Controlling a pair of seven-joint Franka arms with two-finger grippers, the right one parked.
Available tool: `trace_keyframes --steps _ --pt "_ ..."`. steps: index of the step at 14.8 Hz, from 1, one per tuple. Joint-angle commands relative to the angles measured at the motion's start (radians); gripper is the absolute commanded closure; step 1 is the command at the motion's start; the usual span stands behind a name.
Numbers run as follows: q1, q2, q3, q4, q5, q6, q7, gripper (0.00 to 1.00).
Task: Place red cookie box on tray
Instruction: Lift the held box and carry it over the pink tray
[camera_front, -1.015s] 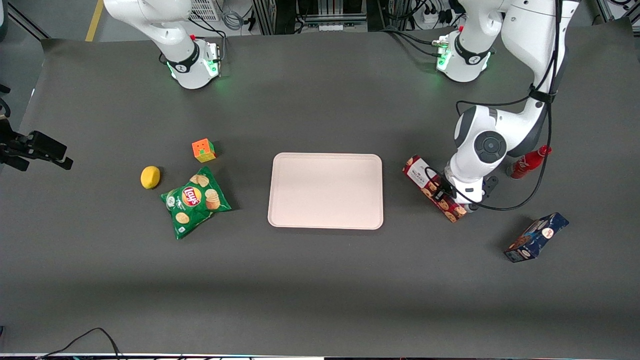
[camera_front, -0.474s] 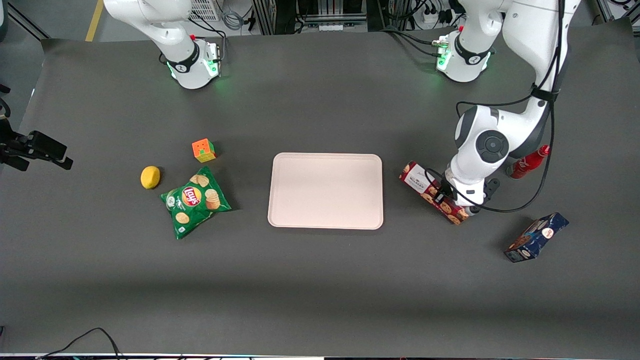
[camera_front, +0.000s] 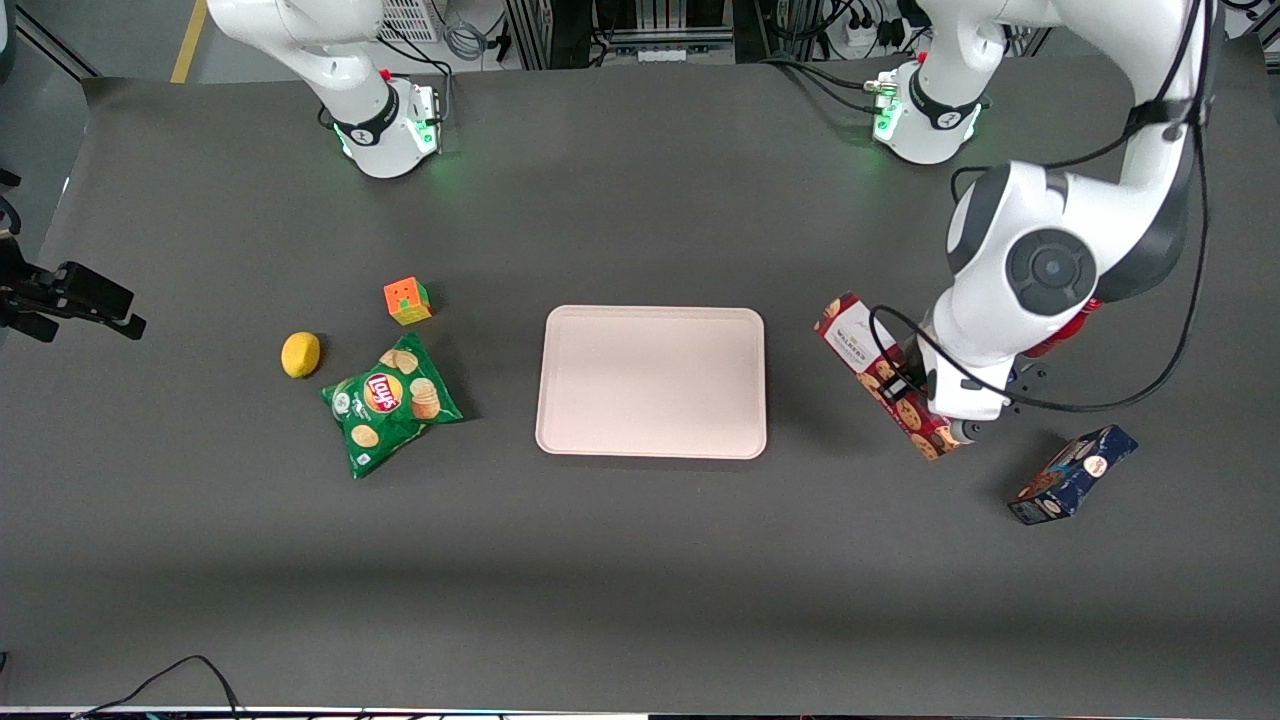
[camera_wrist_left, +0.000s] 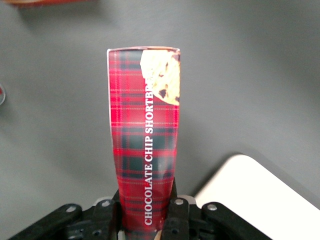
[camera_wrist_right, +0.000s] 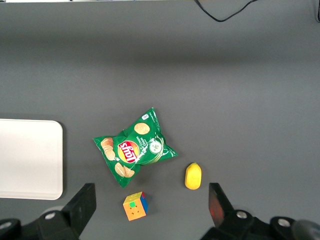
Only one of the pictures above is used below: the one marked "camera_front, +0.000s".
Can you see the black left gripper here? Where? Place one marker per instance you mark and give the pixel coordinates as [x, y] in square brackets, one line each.
[897, 387]

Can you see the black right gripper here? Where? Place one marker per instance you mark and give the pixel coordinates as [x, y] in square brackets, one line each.
[11, 266]

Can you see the red cookie box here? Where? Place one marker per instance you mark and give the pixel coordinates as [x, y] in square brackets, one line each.
[850, 335]

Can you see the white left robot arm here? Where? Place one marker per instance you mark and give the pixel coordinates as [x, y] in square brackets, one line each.
[1050, 265]

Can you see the blue cookie box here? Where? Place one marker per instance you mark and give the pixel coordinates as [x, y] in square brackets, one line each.
[1075, 475]

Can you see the beige plastic tray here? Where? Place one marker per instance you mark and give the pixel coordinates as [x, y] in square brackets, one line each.
[650, 385]

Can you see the white perforated box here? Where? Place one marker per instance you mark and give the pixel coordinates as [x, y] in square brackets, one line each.
[410, 20]

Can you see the red cola bottle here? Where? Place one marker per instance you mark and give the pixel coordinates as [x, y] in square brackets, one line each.
[1050, 343]

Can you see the yellow lemon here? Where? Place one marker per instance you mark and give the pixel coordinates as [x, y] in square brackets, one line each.
[300, 355]

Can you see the green Lay's chips bag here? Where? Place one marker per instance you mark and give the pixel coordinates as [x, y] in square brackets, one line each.
[385, 410]

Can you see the orange green puzzle cube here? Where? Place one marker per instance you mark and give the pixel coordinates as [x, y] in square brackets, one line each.
[407, 302]

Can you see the dark grey table mat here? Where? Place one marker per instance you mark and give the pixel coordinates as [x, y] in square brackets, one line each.
[640, 580]

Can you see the white power strip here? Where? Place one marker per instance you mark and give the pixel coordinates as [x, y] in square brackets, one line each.
[868, 38]

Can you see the black equipment rack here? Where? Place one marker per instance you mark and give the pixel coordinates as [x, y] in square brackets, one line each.
[560, 30]

